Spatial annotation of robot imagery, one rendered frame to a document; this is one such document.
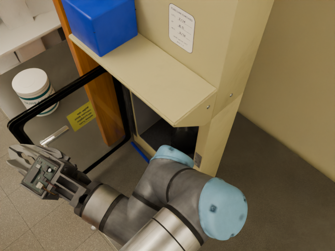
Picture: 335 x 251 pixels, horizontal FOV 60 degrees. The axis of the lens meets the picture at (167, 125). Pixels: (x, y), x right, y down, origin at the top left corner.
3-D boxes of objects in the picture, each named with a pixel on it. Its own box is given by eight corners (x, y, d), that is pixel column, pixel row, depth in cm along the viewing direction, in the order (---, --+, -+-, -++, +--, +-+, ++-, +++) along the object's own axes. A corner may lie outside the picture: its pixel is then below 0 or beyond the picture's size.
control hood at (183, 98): (116, 45, 74) (109, 11, 66) (212, 120, 61) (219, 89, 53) (78, 68, 70) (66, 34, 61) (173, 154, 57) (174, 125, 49)
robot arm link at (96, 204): (126, 194, 57) (104, 232, 56) (107, 183, 58) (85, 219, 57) (117, 192, 50) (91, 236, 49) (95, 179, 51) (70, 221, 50)
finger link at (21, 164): (-5, 142, 55) (32, 166, 53) (13, 148, 61) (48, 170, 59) (-15, 157, 54) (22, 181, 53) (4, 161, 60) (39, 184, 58)
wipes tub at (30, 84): (48, 87, 128) (35, 62, 116) (65, 104, 123) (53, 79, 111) (21, 103, 123) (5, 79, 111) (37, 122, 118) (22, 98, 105)
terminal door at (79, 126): (131, 138, 108) (115, 57, 75) (61, 192, 96) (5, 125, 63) (130, 136, 108) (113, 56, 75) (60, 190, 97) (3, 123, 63)
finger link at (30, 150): (5, 128, 56) (42, 151, 54) (22, 136, 61) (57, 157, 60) (-5, 142, 55) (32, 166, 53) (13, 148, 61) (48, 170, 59)
